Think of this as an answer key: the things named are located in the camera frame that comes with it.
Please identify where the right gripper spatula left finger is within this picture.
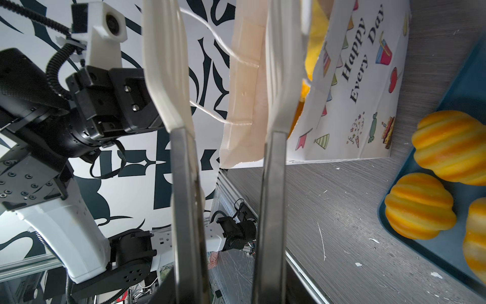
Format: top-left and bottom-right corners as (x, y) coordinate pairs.
(142, 1), (210, 303)

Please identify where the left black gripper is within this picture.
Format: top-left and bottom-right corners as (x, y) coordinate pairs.
(65, 66), (163, 142)

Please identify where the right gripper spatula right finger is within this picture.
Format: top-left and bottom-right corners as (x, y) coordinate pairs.
(252, 1), (305, 303)

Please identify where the black corrugated cable conduit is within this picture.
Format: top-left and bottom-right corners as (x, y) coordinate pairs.
(0, 0), (89, 101)

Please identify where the fake croissant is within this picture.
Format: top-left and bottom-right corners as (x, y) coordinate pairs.
(463, 198), (485, 284)
(384, 173), (457, 240)
(411, 110), (485, 186)
(290, 0), (334, 134)

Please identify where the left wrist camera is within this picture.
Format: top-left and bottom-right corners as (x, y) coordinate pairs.
(71, 1), (127, 70)

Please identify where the white paper gift bag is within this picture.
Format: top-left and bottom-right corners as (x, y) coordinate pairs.
(178, 0), (411, 170)

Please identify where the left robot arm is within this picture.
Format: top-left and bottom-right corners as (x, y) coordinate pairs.
(1, 46), (209, 303)

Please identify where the teal plastic tray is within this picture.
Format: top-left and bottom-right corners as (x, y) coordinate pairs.
(377, 32), (485, 298)

